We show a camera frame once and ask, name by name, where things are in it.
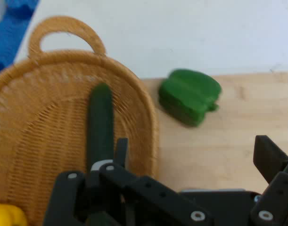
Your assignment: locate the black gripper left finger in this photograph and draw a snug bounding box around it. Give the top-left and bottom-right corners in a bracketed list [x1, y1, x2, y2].
[43, 137, 213, 226]

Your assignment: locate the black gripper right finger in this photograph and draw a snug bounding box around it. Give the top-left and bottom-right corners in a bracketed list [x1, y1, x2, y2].
[251, 135, 288, 226]

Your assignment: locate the bamboo cutting board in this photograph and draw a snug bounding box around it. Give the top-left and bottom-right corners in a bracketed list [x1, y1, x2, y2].
[139, 72, 288, 194]

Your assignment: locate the long dark green cucumber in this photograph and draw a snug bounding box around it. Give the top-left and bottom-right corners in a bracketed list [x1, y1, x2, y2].
[86, 82, 122, 226]

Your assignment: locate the green bell pepper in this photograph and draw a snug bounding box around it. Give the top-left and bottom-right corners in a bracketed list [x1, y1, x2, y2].
[157, 68, 222, 128]

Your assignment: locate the yellow bell pepper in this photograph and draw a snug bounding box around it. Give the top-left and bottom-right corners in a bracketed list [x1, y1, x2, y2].
[0, 203, 28, 226]

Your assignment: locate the blue cloth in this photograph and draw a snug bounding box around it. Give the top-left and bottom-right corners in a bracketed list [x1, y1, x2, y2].
[0, 0, 40, 76]

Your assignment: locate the woven wicker basket with handles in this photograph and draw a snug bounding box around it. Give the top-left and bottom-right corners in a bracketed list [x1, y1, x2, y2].
[0, 15, 160, 226]

